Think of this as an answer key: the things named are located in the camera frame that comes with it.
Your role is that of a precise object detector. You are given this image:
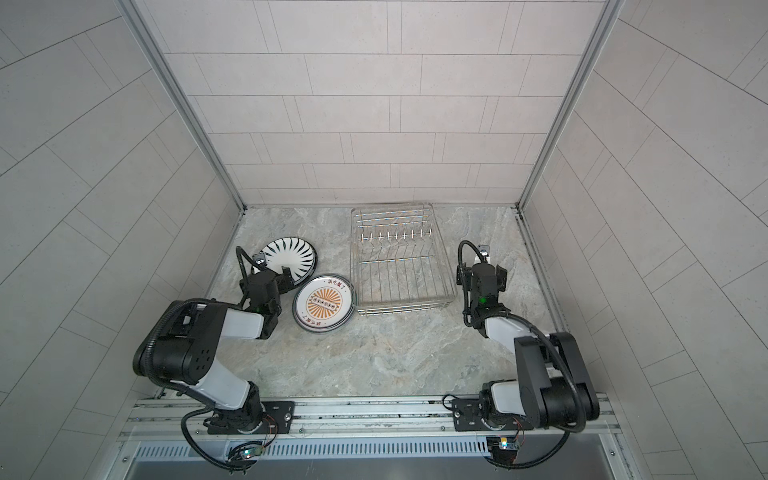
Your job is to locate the aluminium corner post right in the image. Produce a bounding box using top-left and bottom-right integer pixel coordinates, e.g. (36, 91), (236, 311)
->
(517, 0), (624, 212)

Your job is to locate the large orange sunburst plate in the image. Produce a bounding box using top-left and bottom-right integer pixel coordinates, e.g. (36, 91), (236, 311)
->
(291, 273), (358, 334)

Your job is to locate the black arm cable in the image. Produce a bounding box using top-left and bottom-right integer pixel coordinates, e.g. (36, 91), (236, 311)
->
(131, 245), (265, 472)
(455, 239), (589, 470)

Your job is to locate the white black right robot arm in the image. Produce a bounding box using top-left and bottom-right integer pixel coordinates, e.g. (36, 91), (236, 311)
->
(457, 262), (600, 433)

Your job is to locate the right green circuit board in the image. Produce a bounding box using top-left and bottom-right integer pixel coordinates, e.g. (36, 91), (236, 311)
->
(486, 437), (520, 465)

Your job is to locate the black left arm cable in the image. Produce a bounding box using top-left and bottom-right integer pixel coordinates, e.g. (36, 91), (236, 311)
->
(131, 245), (265, 472)

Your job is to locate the aluminium corner post left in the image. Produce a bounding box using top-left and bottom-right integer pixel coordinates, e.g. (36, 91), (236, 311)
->
(116, 0), (247, 212)

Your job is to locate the white slotted vent strip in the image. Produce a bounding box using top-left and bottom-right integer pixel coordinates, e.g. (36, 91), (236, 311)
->
(134, 436), (490, 462)

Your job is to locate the green circuit board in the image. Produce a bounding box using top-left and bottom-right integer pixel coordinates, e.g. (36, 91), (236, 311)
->
(227, 441), (265, 469)
(486, 437), (520, 465)

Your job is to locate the white blue leaf plate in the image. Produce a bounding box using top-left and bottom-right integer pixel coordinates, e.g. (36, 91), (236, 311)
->
(260, 237), (318, 291)

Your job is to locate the aluminium corner post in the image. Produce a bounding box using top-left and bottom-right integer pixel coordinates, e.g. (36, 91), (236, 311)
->
(116, 0), (247, 212)
(517, 0), (624, 212)

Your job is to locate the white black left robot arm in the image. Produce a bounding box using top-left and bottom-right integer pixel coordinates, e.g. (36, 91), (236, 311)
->
(132, 267), (294, 435)

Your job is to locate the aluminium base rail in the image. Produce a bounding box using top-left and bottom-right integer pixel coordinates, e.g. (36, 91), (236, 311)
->
(119, 392), (619, 439)

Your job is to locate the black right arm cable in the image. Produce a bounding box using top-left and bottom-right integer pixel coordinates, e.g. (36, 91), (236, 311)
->
(455, 239), (589, 470)

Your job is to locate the metal wire dish rack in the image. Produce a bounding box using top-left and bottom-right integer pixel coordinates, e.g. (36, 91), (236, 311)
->
(350, 203), (456, 315)

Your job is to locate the left green circuit board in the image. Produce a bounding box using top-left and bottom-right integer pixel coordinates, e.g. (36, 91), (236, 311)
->
(227, 441), (265, 469)

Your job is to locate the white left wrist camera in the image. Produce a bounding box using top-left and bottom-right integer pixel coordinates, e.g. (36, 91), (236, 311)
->
(250, 252), (268, 271)

